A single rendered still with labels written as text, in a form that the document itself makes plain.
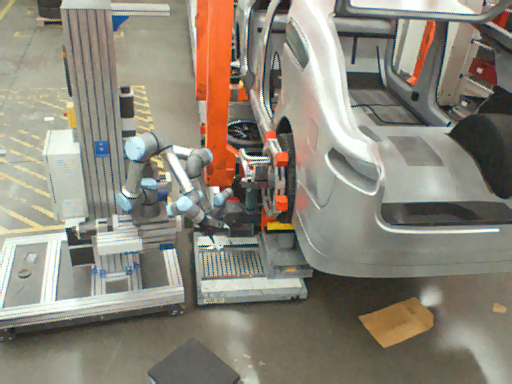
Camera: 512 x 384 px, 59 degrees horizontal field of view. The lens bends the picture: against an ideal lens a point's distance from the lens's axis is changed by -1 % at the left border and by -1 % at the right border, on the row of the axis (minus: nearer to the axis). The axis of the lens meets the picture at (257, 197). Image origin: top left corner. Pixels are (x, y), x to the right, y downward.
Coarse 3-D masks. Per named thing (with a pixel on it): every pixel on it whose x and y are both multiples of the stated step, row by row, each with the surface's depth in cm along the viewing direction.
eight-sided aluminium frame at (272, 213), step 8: (272, 144) 323; (264, 152) 349; (272, 152) 317; (280, 168) 312; (280, 176) 313; (280, 184) 308; (264, 192) 357; (280, 192) 314; (264, 200) 354; (272, 208) 320; (272, 216) 339
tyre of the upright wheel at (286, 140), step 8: (280, 136) 330; (288, 136) 323; (288, 144) 314; (288, 152) 310; (288, 160) 308; (288, 168) 308; (288, 176) 308; (288, 184) 309; (272, 192) 362; (288, 192) 309; (272, 200) 362; (288, 200) 310; (288, 208) 313; (280, 216) 335; (288, 216) 319
